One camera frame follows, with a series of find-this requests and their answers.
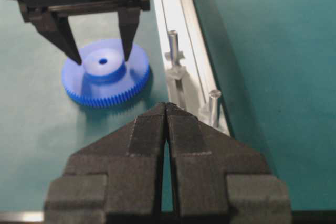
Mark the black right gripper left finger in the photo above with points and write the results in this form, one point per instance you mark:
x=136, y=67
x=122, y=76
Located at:
x=117, y=179

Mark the steel shaft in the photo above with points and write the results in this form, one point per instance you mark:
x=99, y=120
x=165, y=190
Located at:
x=173, y=42
x=214, y=97

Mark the aluminium extrusion rail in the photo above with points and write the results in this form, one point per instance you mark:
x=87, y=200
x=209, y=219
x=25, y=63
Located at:
x=191, y=92

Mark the large blue plastic gear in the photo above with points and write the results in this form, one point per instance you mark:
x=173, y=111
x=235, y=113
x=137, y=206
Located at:
x=105, y=78

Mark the far white shaft bracket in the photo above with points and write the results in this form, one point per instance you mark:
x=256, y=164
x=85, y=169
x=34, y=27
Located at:
x=177, y=71

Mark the far steel shaft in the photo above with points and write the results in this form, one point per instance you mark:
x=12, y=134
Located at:
x=173, y=42

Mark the near steel shaft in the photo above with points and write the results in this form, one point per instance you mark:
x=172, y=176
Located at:
x=214, y=97

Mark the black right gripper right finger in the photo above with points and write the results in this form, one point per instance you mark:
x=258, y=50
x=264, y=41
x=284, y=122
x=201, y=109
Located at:
x=218, y=179

